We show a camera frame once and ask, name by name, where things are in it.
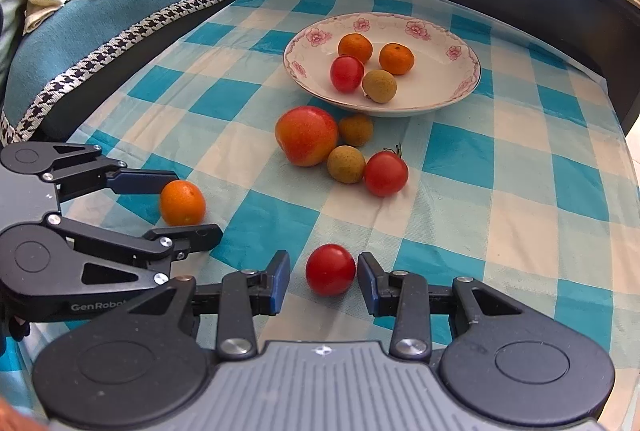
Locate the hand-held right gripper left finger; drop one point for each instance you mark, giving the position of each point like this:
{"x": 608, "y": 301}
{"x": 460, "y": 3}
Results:
{"x": 280, "y": 283}

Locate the person's right hand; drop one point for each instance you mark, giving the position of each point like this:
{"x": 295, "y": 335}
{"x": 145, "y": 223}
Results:
{"x": 15, "y": 418}

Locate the tan longan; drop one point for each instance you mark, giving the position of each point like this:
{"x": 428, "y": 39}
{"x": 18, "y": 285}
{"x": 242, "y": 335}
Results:
{"x": 346, "y": 164}
{"x": 379, "y": 85}
{"x": 356, "y": 129}

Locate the blue checked tablecloth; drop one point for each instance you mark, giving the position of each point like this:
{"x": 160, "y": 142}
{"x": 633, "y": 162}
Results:
{"x": 500, "y": 191}

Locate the blue blanket with houndstooth trim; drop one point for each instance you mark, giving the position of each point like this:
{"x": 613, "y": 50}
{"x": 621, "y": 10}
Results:
{"x": 125, "y": 1}

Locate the large red-orange apple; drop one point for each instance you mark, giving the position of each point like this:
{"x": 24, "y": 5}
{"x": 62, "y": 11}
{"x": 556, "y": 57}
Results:
{"x": 306, "y": 135}

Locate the red cherry tomato with stem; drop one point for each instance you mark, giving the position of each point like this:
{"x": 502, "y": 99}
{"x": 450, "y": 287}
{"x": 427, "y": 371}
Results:
{"x": 385, "y": 173}

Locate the small orange mandarin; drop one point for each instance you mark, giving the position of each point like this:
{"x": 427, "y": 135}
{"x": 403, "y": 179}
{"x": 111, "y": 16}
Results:
{"x": 396, "y": 58}
{"x": 182, "y": 202}
{"x": 355, "y": 47}

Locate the white floral plate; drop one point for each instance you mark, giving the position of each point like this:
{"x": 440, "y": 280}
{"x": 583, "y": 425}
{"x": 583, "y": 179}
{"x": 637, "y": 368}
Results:
{"x": 430, "y": 86}

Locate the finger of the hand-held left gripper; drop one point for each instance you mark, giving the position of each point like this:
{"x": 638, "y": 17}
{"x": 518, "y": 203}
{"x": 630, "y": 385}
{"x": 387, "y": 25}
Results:
{"x": 145, "y": 181}
{"x": 195, "y": 236}

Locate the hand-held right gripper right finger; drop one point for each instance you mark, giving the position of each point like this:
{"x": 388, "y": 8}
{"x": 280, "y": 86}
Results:
{"x": 366, "y": 283}

